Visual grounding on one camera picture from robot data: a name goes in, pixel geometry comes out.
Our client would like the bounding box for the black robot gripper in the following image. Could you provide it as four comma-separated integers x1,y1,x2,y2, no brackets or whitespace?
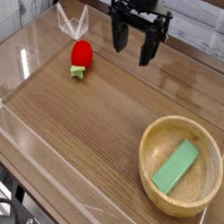
109,0,173,66

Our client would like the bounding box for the red plush strawberry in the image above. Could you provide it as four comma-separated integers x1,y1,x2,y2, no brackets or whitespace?
70,41,93,79

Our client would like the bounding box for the clear acrylic table fence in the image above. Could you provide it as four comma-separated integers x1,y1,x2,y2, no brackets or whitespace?
0,0,224,224

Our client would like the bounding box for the wooden bowl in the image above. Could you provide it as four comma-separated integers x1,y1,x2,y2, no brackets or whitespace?
138,115,224,218

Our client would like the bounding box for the green rectangular block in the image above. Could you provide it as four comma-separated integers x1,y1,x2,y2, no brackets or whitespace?
151,139,199,195

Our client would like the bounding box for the clear acrylic corner bracket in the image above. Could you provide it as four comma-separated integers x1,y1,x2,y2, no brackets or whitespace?
56,3,88,41

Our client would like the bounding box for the black table leg bracket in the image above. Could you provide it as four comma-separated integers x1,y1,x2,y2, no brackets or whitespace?
11,182,40,224

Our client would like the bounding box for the black cable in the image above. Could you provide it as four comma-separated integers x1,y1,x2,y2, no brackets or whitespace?
0,196,18,224

